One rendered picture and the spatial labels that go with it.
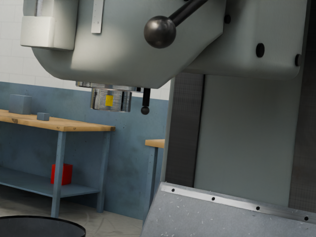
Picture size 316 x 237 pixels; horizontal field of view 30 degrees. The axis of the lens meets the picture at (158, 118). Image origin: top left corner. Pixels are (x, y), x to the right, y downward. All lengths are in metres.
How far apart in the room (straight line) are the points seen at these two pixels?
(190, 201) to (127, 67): 0.49
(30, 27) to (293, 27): 0.39
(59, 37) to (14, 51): 6.51
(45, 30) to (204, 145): 0.53
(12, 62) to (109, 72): 6.51
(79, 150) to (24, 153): 0.84
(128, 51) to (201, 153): 0.48
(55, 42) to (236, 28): 0.24
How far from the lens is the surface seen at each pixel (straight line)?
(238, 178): 1.02
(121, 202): 6.01
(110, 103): 0.67
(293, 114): 0.98
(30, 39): 0.60
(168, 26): 0.53
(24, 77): 6.95
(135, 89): 0.66
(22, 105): 6.46
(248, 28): 0.73
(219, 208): 1.02
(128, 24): 0.59
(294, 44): 0.85
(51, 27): 0.59
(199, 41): 0.67
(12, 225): 2.96
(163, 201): 1.08
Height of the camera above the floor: 1.31
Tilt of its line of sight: 3 degrees down
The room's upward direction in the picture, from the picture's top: 6 degrees clockwise
